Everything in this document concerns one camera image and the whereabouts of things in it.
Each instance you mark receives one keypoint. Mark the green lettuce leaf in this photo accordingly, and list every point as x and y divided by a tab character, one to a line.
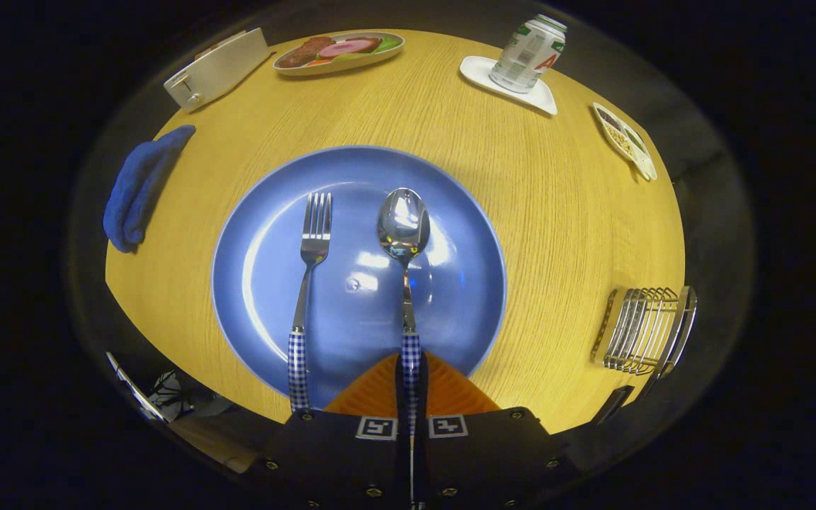
388	44

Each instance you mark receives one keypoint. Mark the white metal frame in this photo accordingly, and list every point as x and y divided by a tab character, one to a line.
135	393

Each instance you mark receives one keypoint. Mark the oval cream food plate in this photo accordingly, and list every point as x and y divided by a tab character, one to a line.
351	66

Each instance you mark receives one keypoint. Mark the white divided condiment dish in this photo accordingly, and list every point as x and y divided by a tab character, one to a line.
624	142

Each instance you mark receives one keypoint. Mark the white toaster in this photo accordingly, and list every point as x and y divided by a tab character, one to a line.
220	67

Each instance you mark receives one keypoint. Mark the pink ham slice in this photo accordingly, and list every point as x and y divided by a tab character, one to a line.
348	47

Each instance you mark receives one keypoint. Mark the folded blue cloth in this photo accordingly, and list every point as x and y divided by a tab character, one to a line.
139	191

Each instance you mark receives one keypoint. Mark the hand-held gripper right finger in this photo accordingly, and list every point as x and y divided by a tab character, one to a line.
493	453

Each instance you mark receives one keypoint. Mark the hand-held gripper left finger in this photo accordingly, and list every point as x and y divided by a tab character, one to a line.
330	453

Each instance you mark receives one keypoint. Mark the round blue plate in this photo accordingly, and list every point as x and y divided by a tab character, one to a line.
450	297

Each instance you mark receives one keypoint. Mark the orange carrot slice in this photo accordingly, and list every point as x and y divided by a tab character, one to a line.
319	62

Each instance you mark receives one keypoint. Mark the brown meat slice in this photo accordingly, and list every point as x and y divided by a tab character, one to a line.
302	53

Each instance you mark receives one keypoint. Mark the person's khaki trousers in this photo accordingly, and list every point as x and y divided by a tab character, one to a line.
217	443

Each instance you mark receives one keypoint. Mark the black table clamp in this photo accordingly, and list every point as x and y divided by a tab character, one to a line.
613	404

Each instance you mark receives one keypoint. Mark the green and white drink can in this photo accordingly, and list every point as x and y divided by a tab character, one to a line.
525	57

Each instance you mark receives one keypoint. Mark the white coaster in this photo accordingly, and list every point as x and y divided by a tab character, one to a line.
479	71

